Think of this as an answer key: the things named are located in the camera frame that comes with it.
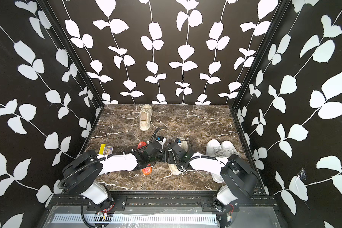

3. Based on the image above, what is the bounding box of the white vented rail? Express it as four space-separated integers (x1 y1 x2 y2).
50 213 219 225

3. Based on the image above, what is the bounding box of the white sneaker outer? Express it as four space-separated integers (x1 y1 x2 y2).
220 141 238 158

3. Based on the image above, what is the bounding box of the beige sneaker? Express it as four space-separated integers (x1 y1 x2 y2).
168 136 188 175
139 104 153 131

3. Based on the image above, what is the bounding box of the white sneaker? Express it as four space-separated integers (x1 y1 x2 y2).
220 141 238 158
206 139 224 183

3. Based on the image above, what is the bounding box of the colourful card box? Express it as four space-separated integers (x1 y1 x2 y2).
103 146 114 156

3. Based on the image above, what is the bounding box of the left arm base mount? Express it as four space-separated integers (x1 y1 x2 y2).
86 193 127 213

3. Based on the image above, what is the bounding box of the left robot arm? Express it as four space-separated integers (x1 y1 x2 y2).
58 136 166 205

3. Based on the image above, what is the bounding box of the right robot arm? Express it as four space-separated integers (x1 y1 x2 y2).
167 139 258 206

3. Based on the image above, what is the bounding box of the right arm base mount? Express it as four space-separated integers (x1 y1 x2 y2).
196 192 240 213

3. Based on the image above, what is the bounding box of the white sneaker inner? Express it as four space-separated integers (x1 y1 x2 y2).
206 139 224 183

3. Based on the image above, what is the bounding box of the red insole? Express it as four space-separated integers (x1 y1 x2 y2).
137 142 152 175

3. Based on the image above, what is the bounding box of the yellow card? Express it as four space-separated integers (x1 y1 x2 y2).
99 144 106 155

